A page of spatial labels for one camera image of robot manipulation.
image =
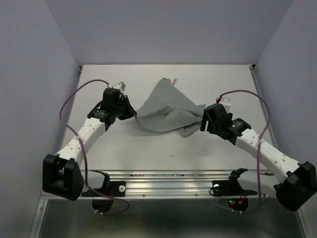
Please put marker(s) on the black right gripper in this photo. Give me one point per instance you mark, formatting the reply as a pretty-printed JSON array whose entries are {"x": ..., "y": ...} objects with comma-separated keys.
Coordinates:
[{"x": 204, "y": 118}]

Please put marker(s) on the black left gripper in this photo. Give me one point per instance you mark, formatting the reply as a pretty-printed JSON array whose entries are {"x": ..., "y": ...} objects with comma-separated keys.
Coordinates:
[{"x": 131, "y": 111}]

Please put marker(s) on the grey cloth napkin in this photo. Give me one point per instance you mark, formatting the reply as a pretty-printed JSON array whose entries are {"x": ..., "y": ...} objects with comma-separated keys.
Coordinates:
[{"x": 167, "y": 109}]

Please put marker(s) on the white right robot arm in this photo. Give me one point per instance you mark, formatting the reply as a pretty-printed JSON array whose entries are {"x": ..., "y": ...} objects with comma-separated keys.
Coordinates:
[{"x": 291, "y": 182}]

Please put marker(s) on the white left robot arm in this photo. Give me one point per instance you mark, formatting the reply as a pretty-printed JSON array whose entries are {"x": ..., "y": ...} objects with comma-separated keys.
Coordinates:
[{"x": 61, "y": 172}]

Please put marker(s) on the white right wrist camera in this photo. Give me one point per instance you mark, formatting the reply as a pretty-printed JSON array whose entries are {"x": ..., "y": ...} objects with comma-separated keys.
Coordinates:
[{"x": 226, "y": 103}]

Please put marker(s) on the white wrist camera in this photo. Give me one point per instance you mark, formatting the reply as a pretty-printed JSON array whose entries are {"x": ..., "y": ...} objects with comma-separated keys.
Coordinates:
[
  {"x": 226, "y": 103},
  {"x": 120, "y": 86}
]

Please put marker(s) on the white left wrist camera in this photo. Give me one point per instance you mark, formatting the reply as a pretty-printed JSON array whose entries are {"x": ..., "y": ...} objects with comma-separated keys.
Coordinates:
[{"x": 120, "y": 86}]

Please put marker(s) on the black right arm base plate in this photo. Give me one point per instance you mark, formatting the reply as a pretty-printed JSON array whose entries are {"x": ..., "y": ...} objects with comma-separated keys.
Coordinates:
[{"x": 230, "y": 187}]

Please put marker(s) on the aluminium mounting rail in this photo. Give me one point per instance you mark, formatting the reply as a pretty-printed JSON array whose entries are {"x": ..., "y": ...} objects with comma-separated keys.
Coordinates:
[{"x": 186, "y": 184}]

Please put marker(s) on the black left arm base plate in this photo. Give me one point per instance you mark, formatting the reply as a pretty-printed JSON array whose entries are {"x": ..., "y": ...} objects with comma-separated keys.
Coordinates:
[{"x": 102, "y": 183}]

